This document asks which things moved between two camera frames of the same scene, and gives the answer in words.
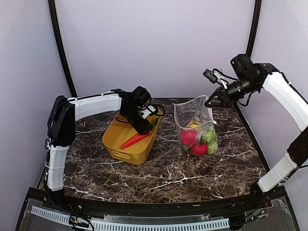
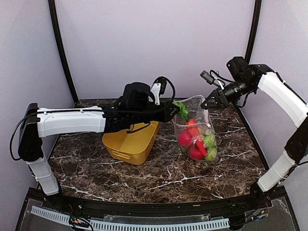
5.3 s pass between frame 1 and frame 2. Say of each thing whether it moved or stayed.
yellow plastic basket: stayed
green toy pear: moved
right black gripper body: stayed
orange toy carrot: moved
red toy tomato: moved
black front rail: stayed
